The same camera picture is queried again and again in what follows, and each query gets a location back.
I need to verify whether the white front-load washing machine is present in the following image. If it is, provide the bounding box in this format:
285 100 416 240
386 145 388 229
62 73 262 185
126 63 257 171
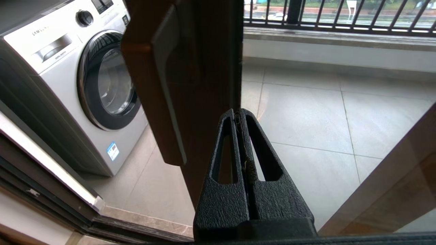
0 0 149 177

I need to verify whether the dark brown glass sliding door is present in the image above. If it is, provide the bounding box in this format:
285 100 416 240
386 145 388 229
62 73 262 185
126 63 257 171
121 0 436 239

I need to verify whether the black balcony railing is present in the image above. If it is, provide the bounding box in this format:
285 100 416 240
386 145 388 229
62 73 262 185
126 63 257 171
244 0 436 38

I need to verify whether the grey stone window sill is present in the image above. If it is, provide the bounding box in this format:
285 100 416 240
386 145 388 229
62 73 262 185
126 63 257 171
243 27 436 52

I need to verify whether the brown door handle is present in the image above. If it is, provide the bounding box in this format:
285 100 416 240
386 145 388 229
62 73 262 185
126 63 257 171
152 5 188 166

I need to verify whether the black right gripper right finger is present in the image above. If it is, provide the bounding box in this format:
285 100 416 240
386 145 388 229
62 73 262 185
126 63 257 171
238 108 317 238

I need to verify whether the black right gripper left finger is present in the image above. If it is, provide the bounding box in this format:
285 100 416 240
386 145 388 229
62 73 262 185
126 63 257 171
193 109 251 239

